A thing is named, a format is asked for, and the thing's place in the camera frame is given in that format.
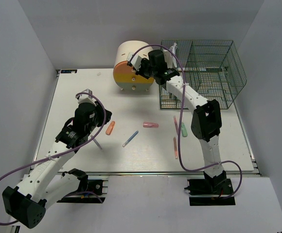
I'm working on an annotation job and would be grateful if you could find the white paper booklet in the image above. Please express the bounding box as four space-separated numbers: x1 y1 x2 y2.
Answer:
162 43 177 69

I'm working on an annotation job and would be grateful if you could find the round drawer storage box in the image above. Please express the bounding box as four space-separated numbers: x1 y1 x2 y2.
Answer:
113 40 154 91

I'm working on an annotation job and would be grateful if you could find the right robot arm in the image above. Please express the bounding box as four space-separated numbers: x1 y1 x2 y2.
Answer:
132 50 227 194

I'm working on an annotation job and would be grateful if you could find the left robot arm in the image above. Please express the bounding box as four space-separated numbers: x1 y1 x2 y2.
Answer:
2 101 112 229

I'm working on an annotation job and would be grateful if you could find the orange highlighter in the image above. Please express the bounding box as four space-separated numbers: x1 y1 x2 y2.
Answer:
106 121 116 135

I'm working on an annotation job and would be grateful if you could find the purple pen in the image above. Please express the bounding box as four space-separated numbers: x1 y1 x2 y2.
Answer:
90 135 103 150

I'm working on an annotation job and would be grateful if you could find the blue pen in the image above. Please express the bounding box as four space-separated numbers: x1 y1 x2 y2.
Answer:
122 130 139 148

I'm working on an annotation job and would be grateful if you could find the pink highlighter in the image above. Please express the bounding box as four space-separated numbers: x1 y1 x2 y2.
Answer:
142 122 159 128

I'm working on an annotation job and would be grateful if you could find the black label sticker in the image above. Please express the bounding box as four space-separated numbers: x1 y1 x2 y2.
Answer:
61 69 77 74

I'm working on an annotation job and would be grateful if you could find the pink pen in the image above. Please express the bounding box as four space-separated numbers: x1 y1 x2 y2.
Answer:
173 116 178 135

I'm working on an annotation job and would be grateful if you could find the green highlighter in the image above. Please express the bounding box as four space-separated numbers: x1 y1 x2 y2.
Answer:
181 122 188 137

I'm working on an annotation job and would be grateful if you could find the orange pen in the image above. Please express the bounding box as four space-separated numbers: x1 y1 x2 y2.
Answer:
173 137 178 159

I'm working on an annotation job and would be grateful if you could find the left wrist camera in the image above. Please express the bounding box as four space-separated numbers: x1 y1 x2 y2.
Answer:
75 89 95 104

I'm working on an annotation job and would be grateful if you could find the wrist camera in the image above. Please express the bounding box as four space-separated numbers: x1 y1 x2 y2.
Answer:
75 89 95 104
126 52 142 71

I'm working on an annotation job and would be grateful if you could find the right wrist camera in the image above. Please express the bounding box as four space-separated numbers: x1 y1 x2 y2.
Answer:
126 52 142 71

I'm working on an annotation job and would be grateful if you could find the green wire mesh organizer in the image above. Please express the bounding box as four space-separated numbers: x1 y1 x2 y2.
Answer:
161 39 247 110

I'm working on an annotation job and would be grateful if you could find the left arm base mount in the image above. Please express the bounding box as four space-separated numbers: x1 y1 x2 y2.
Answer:
57 177 108 204

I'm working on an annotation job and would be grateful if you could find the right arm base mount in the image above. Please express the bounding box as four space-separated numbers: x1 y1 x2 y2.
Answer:
184 179 236 206

